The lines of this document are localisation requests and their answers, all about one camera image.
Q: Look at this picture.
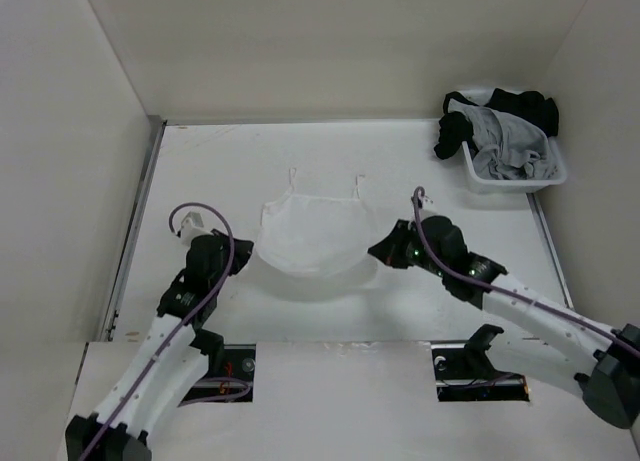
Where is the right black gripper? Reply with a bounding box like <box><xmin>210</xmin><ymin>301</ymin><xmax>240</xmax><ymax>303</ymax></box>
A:
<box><xmin>368</xmin><ymin>219</ymin><xmax>448</xmax><ymax>278</ymax></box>

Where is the white tank top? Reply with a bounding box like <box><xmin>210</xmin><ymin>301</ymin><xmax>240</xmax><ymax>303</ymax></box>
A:
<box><xmin>255</xmin><ymin>168</ymin><xmax>376</xmax><ymax>278</ymax></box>

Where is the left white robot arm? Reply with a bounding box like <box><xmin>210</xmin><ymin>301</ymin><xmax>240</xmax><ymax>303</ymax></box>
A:
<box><xmin>65</xmin><ymin>230</ymin><xmax>255</xmax><ymax>460</ymax></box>

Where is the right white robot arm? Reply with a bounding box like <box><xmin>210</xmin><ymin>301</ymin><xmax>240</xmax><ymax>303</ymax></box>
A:
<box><xmin>368</xmin><ymin>216</ymin><xmax>639</xmax><ymax>429</ymax></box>

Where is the black tank top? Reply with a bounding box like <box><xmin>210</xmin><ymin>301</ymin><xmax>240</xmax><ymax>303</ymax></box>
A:
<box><xmin>434</xmin><ymin>88</ymin><xmax>559</xmax><ymax>160</ymax></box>

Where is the grey tank top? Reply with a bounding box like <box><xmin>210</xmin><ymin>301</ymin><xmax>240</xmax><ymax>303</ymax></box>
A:
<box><xmin>457</xmin><ymin>106</ymin><xmax>557</xmax><ymax>181</ymax></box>

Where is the white plastic basket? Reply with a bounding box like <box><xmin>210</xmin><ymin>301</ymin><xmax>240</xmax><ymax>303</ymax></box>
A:
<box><xmin>447</xmin><ymin>98</ymin><xmax>568</xmax><ymax>194</ymax></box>

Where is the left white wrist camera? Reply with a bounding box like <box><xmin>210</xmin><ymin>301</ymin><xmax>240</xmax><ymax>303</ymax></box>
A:
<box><xmin>177</xmin><ymin>211</ymin><xmax>211</xmax><ymax>246</ymax></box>

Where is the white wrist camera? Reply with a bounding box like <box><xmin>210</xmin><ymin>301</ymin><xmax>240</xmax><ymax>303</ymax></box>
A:
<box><xmin>417</xmin><ymin>192</ymin><xmax>433</xmax><ymax>209</ymax></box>
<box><xmin>177</xmin><ymin>211</ymin><xmax>211</xmax><ymax>246</ymax></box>

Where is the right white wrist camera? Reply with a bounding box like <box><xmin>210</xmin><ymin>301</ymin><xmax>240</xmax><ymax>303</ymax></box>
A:
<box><xmin>417</xmin><ymin>192</ymin><xmax>433</xmax><ymax>209</ymax></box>

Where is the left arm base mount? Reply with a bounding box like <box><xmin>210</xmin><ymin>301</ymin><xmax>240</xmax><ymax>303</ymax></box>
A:
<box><xmin>181</xmin><ymin>345</ymin><xmax>256</xmax><ymax>406</ymax></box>

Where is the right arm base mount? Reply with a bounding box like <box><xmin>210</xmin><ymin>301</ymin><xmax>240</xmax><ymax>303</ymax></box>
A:
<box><xmin>431</xmin><ymin>324</ymin><xmax>530</xmax><ymax>402</ymax></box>

